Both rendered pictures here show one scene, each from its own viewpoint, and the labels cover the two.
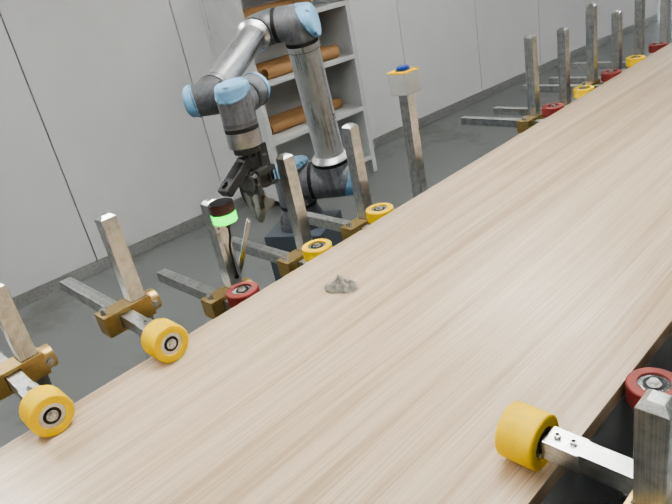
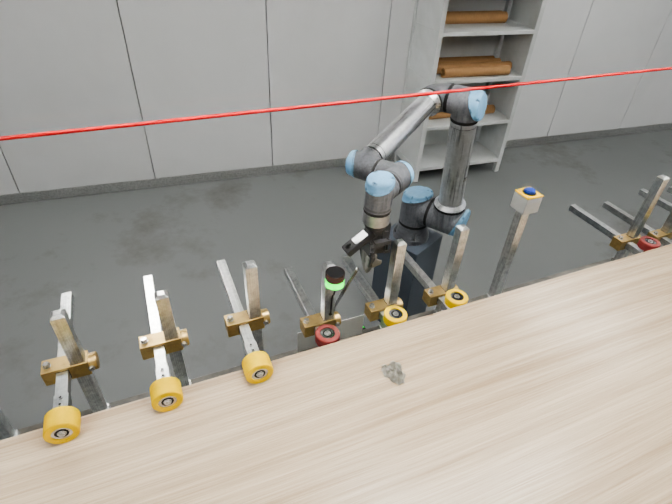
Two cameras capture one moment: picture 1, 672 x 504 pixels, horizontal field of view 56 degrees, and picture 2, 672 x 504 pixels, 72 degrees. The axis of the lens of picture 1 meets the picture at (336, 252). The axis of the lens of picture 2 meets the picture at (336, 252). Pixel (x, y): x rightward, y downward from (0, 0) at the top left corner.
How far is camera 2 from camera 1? 0.56 m
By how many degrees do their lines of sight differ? 18
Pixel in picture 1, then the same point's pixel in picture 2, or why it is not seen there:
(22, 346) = (169, 332)
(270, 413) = (295, 480)
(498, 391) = not seen: outside the picture
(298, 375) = (327, 452)
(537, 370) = not seen: outside the picture
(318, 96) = (458, 163)
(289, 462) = not seen: outside the picture
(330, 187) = (439, 225)
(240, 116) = (378, 206)
